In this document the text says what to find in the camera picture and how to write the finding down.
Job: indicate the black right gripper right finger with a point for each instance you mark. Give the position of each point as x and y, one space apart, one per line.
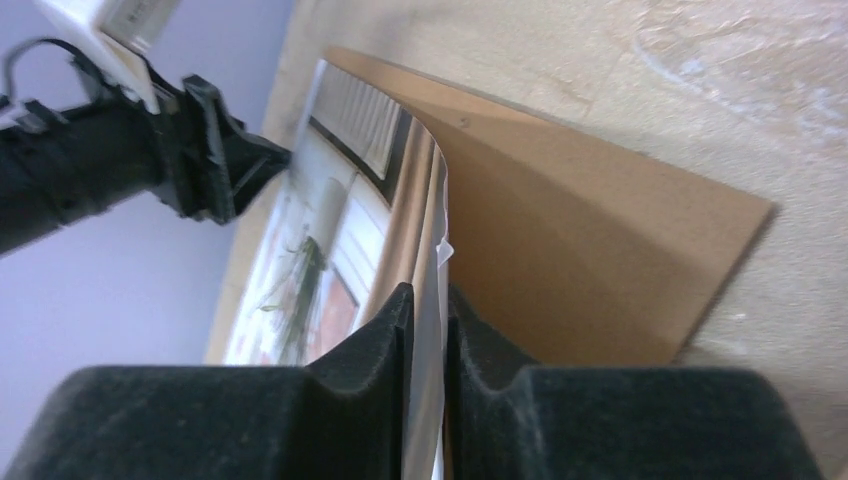
511 417

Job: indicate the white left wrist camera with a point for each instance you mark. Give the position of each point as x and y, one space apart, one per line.
116 35

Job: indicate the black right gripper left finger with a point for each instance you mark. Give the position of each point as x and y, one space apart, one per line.
339 417

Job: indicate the glossy photo print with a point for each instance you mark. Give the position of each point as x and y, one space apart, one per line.
362 209

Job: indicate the brown backing board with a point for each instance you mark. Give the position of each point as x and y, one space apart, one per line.
580 251

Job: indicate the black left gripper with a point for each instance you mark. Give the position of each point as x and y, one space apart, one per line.
61 166

